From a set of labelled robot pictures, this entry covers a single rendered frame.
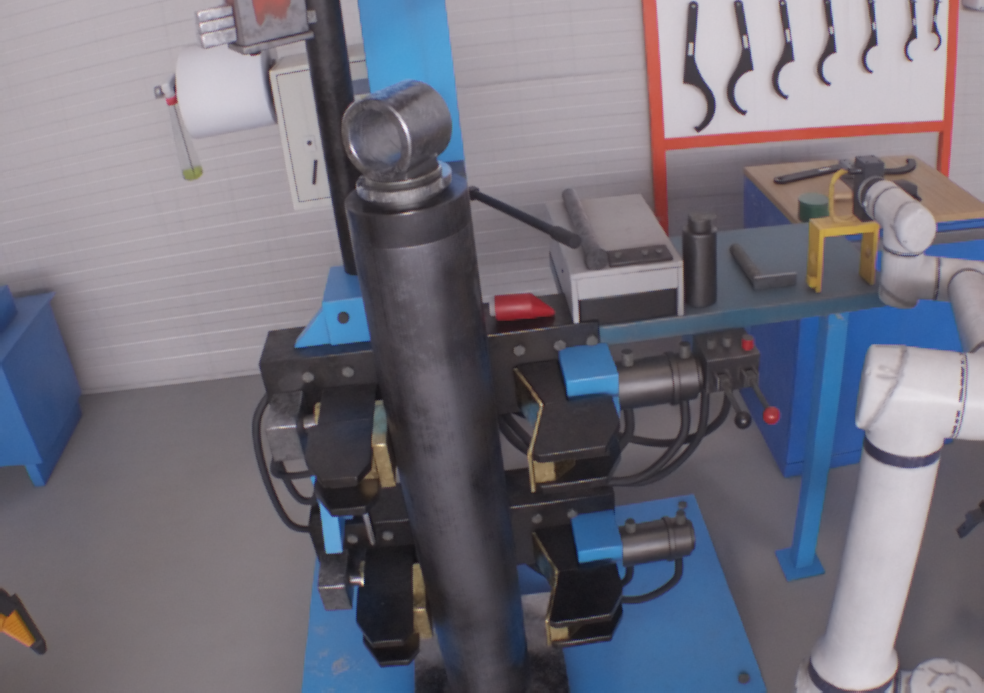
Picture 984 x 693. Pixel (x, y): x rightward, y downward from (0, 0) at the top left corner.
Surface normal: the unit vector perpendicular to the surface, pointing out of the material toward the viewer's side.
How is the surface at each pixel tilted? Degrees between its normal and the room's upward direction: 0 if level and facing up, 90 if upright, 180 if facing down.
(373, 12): 90
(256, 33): 90
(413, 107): 53
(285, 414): 0
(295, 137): 90
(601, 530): 0
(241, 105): 109
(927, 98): 90
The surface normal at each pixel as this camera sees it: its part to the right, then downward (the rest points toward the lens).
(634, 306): 0.07, 0.47
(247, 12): 0.50, 0.37
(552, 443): -0.11, -0.87
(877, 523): -0.64, 0.30
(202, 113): 0.11, 0.73
